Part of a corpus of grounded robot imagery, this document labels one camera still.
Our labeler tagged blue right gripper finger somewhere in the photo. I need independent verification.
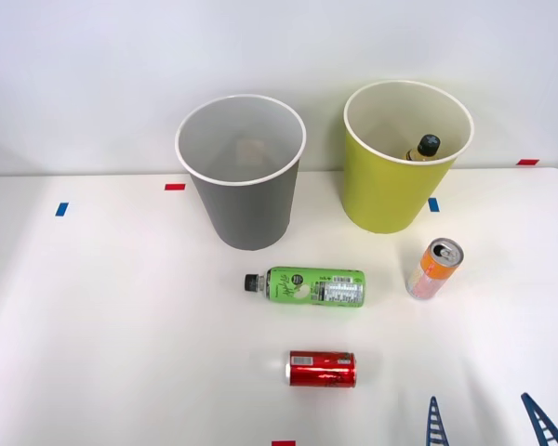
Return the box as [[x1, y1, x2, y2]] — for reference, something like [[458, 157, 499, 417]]
[[520, 392, 558, 446], [424, 395, 449, 446]]

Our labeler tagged yellow plastic bottle black cap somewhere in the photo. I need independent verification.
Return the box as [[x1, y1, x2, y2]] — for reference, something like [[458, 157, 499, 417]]
[[403, 134, 443, 163]]

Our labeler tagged red drink can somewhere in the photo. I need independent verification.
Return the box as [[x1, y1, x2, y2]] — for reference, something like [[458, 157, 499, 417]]
[[285, 349, 357, 388]]

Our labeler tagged orange and white drink can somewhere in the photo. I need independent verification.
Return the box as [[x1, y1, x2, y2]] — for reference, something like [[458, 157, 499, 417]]
[[405, 237, 465, 301]]

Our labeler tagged green label plastic bottle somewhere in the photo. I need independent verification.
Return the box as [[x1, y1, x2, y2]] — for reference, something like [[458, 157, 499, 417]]
[[243, 266, 366, 308]]

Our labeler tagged yellow-green plastic waste bin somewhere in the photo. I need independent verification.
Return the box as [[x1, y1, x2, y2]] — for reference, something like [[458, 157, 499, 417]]
[[343, 79, 475, 235]]

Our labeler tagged grey plastic waste bin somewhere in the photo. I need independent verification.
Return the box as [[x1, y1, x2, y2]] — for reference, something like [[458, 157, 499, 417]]
[[174, 94, 307, 253]]

